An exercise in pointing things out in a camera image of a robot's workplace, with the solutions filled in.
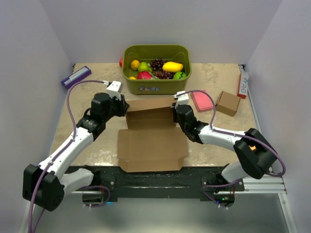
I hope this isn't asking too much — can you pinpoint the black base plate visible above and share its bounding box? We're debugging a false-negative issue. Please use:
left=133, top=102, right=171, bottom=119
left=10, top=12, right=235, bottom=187
left=79, top=166, right=244, bottom=207

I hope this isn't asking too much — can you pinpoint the dark grape bunch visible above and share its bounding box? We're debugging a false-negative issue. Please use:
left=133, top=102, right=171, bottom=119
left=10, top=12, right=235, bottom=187
left=150, top=58, right=166, bottom=71
left=153, top=70, right=175, bottom=80

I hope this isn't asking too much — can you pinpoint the green pear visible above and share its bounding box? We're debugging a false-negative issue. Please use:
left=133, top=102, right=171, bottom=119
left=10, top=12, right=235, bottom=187
left=138, top=62, right=152, bottom=72

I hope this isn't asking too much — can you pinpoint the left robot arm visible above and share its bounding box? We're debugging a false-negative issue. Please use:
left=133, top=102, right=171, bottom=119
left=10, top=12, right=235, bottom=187
left=22, top=93, right=129, bottom=211

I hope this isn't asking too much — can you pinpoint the small brown cardboard box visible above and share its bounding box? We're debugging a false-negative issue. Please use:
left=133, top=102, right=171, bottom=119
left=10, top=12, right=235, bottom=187
left=216, top=91, right=241, bottom=117

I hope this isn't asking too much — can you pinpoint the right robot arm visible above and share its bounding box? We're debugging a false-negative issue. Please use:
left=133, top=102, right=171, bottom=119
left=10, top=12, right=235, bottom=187
left=171, top=104, right=277, bottom=191

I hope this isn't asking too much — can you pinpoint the red white toothpaste box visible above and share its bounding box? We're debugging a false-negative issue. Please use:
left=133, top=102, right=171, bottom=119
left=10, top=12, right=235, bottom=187
left=237, top=71, right=249, bottom=99

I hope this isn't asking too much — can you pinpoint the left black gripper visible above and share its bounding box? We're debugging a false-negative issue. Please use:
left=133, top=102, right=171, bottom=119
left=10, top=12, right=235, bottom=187
left=103, top=94, right=130, bottom=122

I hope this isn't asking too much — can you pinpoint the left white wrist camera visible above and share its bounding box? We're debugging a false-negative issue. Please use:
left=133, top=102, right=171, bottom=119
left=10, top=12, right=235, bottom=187
left=104, top=81, right=122, bottom=100

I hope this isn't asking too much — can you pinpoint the large cardboard box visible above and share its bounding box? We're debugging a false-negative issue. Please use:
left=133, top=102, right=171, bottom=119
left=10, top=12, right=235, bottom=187
left=117, top=97, right=189, bottom=172

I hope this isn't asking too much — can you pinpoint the dark grape bunch lower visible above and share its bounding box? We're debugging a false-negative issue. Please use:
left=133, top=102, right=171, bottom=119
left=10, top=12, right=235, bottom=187
left=153, top=70, right=175, bottom=80

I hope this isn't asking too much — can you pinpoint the red fruit behind bin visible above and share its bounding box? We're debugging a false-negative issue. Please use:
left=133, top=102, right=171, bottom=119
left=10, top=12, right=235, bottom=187
left=119, top=58, right=123, bottom=68

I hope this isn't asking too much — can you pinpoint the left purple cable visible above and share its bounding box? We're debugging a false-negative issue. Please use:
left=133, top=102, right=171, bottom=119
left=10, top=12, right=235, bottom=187
left=27, top=80, right=109, bottom=233

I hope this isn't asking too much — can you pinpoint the yellow mango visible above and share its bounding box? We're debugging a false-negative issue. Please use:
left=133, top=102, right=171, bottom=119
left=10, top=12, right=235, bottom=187
left=162, top=62, right=183, bottom=73

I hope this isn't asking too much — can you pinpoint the green plastic bin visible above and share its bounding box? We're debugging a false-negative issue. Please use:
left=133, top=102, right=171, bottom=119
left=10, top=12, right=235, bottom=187
left=121, top=44, right=191, bottom=95

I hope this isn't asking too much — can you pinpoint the pink rectangular block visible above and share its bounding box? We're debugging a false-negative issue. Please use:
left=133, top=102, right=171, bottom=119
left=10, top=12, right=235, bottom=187
left=190, top=90, right=214, bottom=112

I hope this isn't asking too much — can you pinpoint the purple rectangular box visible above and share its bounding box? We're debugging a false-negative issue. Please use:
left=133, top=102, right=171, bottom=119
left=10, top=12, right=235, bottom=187
left=61, top=66, right=92, bottom=90

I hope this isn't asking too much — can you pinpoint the dark grape bunch upper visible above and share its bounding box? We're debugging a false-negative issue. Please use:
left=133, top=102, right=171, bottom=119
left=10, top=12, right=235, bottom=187
left=150, top=58, right=166, bottom=71

